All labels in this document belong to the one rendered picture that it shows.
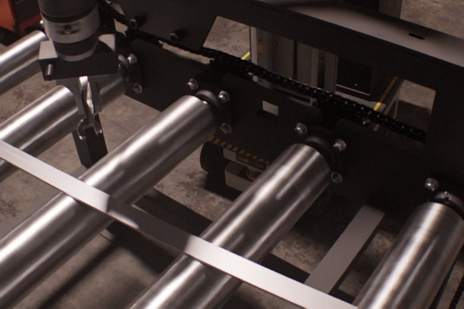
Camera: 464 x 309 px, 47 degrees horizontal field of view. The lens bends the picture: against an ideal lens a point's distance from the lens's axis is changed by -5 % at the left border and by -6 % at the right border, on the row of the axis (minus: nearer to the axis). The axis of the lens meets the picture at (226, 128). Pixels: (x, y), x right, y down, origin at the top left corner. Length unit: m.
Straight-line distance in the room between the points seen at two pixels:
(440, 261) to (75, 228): 0.65
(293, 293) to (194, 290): 0.16
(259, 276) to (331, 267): 0.23
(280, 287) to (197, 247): 0.16
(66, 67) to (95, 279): 1.27
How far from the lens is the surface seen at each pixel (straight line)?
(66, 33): 0.86
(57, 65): 0.94
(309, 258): 2.07
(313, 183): 1.08
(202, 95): 1.29
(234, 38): 3.26
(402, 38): 0.99
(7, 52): 1.60
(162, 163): 1.16
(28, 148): 1.30
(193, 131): 1.21
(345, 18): 1.03
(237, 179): 2.18
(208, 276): 0.92
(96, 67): 0.94
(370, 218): 1.18
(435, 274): 0.97
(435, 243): 0.99
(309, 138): 1.16
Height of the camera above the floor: 1.65
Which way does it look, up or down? 40 degrees down
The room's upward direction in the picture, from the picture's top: 4 degrees counter-clockwise
